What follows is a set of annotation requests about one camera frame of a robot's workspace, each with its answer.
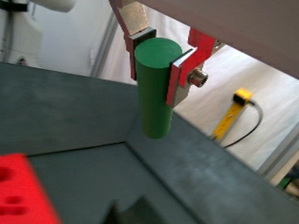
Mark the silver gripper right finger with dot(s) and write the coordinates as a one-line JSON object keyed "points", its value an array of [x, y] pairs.
{"points": [[186, 68]]}

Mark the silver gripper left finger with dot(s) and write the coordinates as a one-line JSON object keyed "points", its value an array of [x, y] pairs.
{"points": [[132, 17]]}

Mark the green cylinder peg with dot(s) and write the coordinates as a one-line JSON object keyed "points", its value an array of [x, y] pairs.
{"points": [[154, 55]]}

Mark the black curved regrasp stand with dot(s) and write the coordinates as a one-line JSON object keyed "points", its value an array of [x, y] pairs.
{"points": [[141, 213]]}

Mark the yellow sensor block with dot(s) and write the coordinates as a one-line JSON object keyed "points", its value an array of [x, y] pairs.
{"points": [[242, 96]]}

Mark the red shape sorter box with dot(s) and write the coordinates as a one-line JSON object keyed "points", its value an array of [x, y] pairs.
{"points": [[25, 203]]}

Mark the yellow bracket strip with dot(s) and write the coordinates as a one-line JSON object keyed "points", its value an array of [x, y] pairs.
{"points": [[226, 122]]}

